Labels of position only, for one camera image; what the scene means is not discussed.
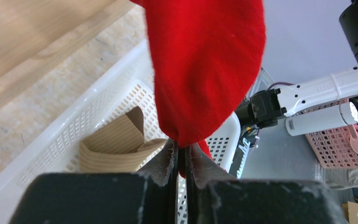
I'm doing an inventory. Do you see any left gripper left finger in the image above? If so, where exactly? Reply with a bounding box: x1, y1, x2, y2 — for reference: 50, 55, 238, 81
9, 140, 178, 224

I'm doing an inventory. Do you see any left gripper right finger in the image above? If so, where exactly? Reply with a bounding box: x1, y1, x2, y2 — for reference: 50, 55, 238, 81
185, 144, 346, 224

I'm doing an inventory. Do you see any tan brown sock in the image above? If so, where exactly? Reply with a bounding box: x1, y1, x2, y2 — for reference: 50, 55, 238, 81
79, 106, 167, 173

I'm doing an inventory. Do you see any white plastic basket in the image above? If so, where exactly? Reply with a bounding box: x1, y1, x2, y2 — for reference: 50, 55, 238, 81
0, 39, 241, 224

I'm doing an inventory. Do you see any red sock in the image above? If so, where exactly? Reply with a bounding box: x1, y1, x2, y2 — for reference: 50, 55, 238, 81
129, 0, 267, 178

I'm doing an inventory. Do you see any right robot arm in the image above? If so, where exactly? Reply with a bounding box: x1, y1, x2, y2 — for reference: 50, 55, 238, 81
235, 0, 358, 136

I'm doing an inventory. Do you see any wooden hanger stand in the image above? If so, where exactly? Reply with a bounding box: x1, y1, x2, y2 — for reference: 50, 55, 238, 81
0, 0, 134, 108

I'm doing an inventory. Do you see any pink plastic basket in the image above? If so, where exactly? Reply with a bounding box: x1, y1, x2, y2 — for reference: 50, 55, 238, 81
285, 99, 358, 169

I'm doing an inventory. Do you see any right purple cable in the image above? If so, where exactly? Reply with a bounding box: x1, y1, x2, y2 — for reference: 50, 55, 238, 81
267, 81, 296, 91

